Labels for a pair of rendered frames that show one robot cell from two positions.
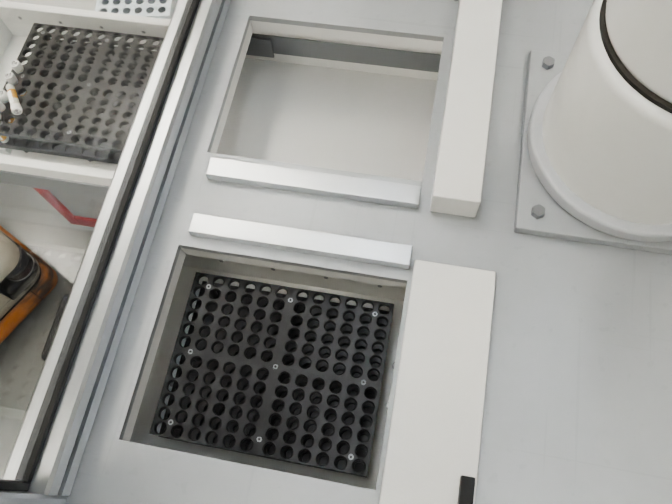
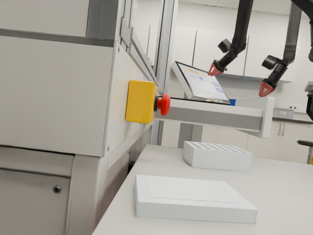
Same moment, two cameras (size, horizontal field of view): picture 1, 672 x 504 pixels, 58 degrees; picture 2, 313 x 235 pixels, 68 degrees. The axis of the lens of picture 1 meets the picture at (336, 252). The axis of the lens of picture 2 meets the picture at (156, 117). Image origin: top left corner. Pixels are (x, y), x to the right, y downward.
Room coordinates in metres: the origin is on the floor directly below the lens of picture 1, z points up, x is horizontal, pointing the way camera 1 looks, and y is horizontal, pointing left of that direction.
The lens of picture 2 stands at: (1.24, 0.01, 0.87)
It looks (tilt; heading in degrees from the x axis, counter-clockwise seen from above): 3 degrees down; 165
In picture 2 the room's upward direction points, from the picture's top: 7 degrees clockwise
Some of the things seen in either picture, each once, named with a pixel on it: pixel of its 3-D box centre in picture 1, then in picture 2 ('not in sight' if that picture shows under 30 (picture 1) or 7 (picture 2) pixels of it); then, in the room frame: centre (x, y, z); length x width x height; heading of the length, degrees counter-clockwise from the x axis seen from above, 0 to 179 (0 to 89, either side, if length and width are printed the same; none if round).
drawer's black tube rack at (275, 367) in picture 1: (279, 372); not in sight; (0.14, 0.08, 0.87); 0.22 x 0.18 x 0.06; 73
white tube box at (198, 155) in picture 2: not in sight; (215, 155); (0.79, 0.27, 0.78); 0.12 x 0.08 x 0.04; 82
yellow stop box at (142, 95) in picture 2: not in sight; (144, 102); (0.82, 0.09, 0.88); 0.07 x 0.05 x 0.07; 163
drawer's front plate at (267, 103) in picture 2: not in sight; (249, 115); (0.60, 0.48, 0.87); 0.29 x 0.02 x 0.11; 163
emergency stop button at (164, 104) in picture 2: not in sight; (161, 104); (0.83, 0.12, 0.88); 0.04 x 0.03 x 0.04; 163
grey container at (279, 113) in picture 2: not in sight; (278, 113); (-2.20, 3.11, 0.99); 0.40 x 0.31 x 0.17; 76
